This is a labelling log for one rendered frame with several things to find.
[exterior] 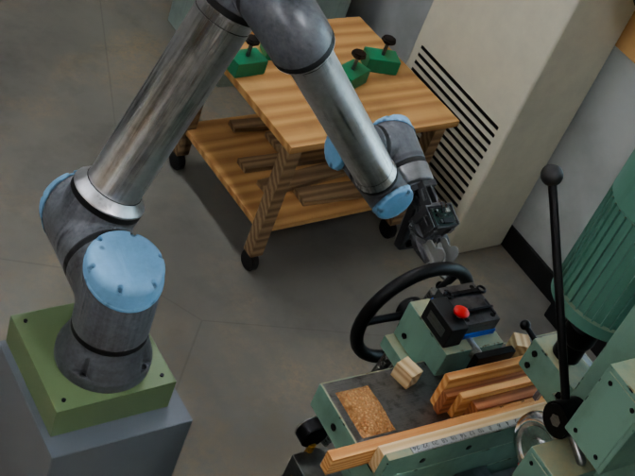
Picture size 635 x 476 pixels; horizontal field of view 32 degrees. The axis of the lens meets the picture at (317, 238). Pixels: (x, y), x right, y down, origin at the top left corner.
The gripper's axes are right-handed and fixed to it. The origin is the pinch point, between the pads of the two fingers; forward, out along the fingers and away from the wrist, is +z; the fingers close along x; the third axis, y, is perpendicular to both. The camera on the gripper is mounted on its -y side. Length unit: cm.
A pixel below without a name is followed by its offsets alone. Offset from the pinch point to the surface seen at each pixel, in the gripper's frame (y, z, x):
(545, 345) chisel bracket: 34.6, 27.0, -13.3
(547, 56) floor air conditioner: -25, -70, 89
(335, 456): 23, 35, -54
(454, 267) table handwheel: 12.7, 2.8, -7.1
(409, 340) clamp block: 12.2, 15.4, -23.7
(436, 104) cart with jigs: -60, -77, 74
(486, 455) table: 19.1, 40.6, -22.1
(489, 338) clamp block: 20.5, 20.3, -12.3
